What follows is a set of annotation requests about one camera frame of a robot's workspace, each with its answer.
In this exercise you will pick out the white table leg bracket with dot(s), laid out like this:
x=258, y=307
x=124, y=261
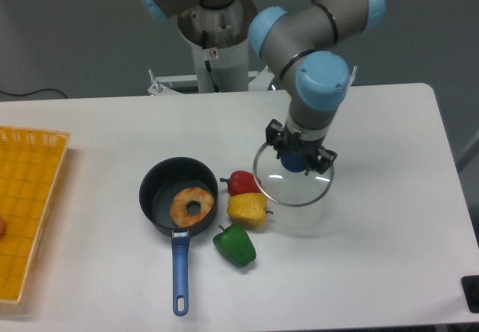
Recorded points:
x=352, y=76

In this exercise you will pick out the yellow plastic basket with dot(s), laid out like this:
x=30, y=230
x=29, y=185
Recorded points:
x=31, y=160

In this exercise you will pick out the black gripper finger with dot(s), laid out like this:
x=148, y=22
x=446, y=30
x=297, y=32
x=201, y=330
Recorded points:
x=319, y=161
x=274, y=136

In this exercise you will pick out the orange shrimp ring toy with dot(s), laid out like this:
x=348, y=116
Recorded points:
x=190, y=205

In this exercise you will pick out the yellow bell pepper toy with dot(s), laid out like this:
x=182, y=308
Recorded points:
x=248, y=209

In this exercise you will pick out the glass lid blue knob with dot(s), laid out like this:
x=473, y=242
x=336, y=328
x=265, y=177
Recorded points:
x=287, y=180

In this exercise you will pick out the dark pot blue handle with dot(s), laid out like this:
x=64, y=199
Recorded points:
x=157, y=190

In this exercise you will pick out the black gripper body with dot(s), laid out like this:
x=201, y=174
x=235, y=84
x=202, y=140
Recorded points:
x=300, y=141

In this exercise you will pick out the red bell pepper toy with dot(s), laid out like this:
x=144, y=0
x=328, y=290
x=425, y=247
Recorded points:
x=241, y=182

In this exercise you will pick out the green bell pepper toy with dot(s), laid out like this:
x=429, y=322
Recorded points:
x=234, y=244

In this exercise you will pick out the black table corner device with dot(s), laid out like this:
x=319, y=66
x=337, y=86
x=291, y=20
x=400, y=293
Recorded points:
x=470, y=289

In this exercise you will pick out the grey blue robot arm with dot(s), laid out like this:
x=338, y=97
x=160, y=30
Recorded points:
x=295, y=48

